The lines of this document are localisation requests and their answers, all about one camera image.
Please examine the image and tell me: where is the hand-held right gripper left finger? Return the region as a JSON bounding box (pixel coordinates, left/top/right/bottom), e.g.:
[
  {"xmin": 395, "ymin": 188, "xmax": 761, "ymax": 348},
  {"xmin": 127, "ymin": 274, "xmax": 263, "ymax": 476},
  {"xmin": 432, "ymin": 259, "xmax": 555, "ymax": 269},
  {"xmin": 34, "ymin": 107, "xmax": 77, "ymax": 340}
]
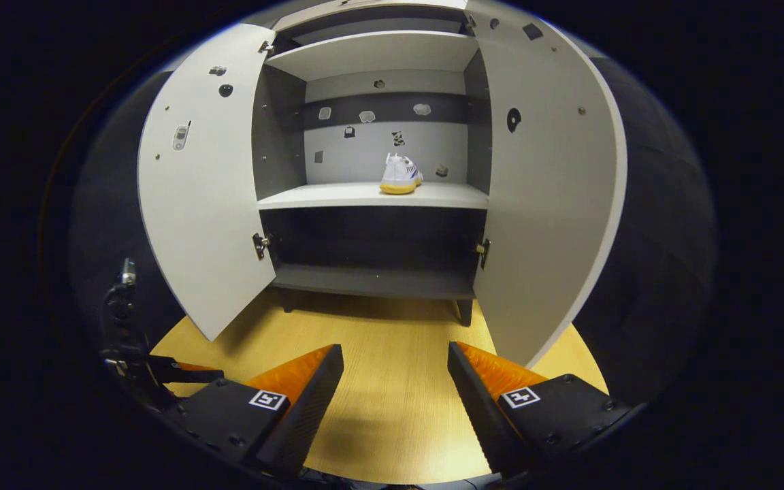
[{"xmin": 161, "ymin": 344, "xmax": 345, "ymax": 477}]

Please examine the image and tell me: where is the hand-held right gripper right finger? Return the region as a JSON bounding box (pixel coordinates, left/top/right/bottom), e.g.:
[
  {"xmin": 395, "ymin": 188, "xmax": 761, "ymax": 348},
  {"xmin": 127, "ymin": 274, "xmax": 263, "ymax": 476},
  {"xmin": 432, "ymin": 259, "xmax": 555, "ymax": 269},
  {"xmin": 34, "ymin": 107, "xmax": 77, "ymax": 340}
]
[{"xmin": 448, "ymin": 340, "xmax": 632, "ymax": 477}]

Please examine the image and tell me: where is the light grey cabinet door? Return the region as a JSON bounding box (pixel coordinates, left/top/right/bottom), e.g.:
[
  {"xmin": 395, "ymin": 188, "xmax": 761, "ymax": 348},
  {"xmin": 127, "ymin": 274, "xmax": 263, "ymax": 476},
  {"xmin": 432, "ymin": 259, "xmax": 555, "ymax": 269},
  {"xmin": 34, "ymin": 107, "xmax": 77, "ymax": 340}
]
[
  {"xmin": 463, "ymin": 0, "xmax": 629, "ymax": 370},
  {"xmin": 137, "ymin": 22, "xmax": 277, "ymax": 342}
]

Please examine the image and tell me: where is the grey shoe cabinet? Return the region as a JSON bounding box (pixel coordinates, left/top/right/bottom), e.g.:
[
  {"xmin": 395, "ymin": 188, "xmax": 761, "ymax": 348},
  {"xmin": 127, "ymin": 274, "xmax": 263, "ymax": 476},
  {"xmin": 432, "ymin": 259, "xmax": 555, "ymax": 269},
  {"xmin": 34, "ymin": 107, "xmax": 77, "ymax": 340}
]
[{"xmin": 250, "ymin": 0, "xmax": 495, "ymax": 327}]

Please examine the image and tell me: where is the white canvas shoe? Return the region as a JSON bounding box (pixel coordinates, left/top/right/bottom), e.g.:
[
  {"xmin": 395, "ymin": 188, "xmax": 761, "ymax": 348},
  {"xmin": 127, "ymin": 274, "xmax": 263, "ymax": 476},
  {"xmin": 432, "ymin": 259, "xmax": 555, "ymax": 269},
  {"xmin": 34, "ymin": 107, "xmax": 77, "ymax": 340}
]
[{"xmin": 380, "ymin": 152, "xmax": 424, "ymax": 195}]

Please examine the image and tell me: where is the black backdrop cloth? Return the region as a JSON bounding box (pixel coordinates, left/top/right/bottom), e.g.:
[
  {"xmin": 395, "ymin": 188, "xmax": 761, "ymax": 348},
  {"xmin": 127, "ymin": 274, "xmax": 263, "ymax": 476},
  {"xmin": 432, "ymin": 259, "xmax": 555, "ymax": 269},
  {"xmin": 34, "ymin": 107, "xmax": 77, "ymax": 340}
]
[{"xmin": 65, "ymin": 61, "xmax": 718, "ymax": 409}]

